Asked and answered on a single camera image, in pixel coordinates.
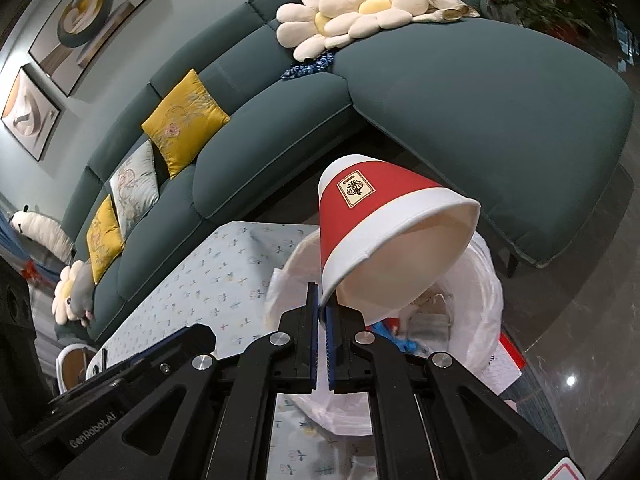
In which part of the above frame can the white plush pillow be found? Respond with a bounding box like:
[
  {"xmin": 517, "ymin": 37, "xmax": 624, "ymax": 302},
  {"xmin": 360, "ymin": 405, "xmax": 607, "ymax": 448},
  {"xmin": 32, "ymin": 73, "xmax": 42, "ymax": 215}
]
[{"xmin": 10, "ymin": 207, "xmax": 76, "ymax": 264}]

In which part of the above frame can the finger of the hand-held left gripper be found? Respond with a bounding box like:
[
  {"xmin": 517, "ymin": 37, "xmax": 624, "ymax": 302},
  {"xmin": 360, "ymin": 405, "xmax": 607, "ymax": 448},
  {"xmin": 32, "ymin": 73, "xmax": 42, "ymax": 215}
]
[{"xmin": 102, "ymin": 323, "xmax": 217, "ymax": 379}]

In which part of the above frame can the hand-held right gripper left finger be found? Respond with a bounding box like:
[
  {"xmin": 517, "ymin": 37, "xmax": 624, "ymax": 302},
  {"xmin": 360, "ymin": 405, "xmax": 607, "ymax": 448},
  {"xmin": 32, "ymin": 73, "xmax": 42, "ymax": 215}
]
[{"xmin": 60, "ymin": 282, "xmax": 320, "ymax": 480}]

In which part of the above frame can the grey embroidered cushion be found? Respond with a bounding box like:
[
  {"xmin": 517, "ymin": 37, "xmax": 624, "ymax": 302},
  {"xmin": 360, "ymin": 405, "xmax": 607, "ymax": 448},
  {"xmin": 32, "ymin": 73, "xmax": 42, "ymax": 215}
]
[{"xmin": 109, "ymin": 140, "xmax": 161, "ymax": 238}]

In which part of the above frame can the green potted plant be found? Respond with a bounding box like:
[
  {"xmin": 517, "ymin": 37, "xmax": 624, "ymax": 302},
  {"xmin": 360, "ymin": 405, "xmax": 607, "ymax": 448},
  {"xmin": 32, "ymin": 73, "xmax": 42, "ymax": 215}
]
[{"xmin": 487, "ymin": 0, "xmax": 621, "ymax": 41}]

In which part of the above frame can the white red-edged board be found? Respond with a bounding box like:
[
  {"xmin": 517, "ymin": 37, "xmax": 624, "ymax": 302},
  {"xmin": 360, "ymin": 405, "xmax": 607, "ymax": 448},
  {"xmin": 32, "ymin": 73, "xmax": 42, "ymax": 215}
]
[{"xmin": 480, "ymin": 332, "xmax": 527, "ymax": 396}]

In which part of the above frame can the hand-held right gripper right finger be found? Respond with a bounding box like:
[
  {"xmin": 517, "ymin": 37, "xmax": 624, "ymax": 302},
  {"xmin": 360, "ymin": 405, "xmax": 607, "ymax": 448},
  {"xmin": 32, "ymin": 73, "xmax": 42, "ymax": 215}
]
[{"xmin": 324, "ymin": 299, "xmax": 571, "ymax": 480}]

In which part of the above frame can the blue knitted cloth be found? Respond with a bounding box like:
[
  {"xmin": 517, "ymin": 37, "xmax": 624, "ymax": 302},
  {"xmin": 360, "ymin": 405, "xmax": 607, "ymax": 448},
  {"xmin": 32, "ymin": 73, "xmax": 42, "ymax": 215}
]
[{"xmin": 280, "ymin": 52, "xmax": 336, "ymax": 82}]

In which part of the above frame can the large yellow embroidered cushion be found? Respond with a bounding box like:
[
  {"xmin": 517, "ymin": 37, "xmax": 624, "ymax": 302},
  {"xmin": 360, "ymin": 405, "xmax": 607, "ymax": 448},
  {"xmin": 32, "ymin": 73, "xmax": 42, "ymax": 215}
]
[{"xmin": 141, "ymin": 69, "xmax": 231, "ymax": 180}]

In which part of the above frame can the grey crumpled wrapper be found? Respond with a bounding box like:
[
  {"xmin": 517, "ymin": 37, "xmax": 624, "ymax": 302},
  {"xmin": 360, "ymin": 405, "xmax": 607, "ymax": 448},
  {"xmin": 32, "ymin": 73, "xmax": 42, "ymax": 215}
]
[{"xmin": 410, "ymin": 310, "xmax": 454, "ymax": 332}]

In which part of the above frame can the small framed abstract painting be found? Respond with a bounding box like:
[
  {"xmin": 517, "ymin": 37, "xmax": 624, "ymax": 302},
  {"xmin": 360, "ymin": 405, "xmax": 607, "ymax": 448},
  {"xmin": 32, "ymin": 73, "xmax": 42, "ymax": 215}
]
[{"xmin": 0, "ymin": 65, "xmax": 66, "ymax": 162}]

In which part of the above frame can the small white flower cushion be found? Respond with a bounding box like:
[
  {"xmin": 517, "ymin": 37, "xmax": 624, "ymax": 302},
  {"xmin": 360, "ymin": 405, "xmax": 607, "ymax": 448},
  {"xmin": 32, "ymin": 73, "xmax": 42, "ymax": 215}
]
[{"xmin": 52, "ymin": 260, "xmax": 88, "ymax": 324}]

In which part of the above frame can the large framed abstract painting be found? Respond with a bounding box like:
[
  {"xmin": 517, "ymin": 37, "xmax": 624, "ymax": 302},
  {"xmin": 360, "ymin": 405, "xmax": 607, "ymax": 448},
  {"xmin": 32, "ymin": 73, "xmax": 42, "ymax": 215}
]
[{"xmin": 27, "ymin": 0, "xmax": 168, "ymax": 96}]

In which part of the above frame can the blue crumpled glove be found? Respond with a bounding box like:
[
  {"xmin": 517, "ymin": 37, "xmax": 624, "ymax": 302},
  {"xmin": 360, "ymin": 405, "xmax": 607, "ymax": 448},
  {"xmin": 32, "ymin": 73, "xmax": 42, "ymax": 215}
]
[{"xmin": 372, "ymin": 322, "xmax": 427, "ymax": 357}]

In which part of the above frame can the red and white paper cup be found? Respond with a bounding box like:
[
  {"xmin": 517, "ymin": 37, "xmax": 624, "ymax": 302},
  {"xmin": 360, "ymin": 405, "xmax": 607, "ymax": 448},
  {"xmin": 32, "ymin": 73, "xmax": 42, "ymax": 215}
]
[{"xmin": 318, "ymin": 154, "xmax": 482, "ymax": 326}]

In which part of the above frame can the bin with white plastic bag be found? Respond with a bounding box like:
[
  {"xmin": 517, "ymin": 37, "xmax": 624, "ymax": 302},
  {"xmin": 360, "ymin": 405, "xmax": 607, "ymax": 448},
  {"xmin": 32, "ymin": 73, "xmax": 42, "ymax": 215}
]
[{"xmin": 264, "ymin": 230, "xmax": 505, "ymax": 441}]

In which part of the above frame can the blue striped cloth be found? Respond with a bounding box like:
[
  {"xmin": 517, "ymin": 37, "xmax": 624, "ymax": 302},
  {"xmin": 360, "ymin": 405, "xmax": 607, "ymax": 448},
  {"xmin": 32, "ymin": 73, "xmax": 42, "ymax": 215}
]
[{"xmin": 0, "ymin": 210, "xmax": 66, "ymax": 283}]

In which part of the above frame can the small yellow embroidered cushion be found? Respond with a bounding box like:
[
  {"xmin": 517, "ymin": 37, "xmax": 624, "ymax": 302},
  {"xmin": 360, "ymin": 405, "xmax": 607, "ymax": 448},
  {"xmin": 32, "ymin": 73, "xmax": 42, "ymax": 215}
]
[{"xmin": 86, "ymin": 195, "xmax": 126, "ymax": 286}]

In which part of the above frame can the dark green sofa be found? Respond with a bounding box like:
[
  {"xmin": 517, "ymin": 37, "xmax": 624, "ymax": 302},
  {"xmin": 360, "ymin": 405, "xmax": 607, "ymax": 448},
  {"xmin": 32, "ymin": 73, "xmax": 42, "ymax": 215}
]
[{"xmin": 52, "ymin": 0, "xmax": 636, "ymax": 343}]

